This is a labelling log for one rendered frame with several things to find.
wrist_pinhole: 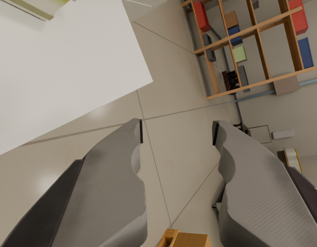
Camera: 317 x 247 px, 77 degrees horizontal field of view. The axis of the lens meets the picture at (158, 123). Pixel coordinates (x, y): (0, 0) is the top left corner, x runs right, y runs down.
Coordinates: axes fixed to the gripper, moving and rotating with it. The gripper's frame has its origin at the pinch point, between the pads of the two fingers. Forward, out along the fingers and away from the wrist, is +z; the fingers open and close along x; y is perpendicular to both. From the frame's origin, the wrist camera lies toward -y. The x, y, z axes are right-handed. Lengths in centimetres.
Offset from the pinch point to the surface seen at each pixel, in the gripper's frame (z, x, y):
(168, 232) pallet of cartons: 109, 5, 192
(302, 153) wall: 573, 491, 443
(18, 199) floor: 55, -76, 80
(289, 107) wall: 655, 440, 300
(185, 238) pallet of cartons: 98, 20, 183
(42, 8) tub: 17.6, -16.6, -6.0
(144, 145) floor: 155, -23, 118
